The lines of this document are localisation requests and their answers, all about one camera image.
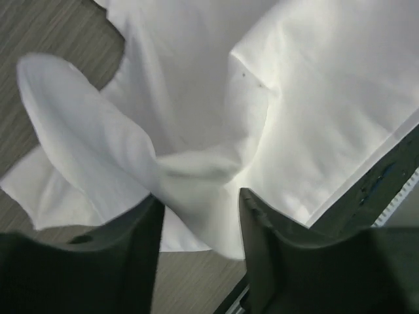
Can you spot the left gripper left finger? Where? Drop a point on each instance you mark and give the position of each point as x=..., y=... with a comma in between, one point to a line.
x=110, y=269

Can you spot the white long sleeve shirt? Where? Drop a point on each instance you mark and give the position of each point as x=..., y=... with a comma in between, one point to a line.
x=295, y=100

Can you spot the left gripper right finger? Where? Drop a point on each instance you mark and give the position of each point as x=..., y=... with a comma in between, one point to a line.
x=293, y=269

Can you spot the white slotted cable duct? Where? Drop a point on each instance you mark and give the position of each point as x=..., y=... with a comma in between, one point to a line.
x=396, y=201

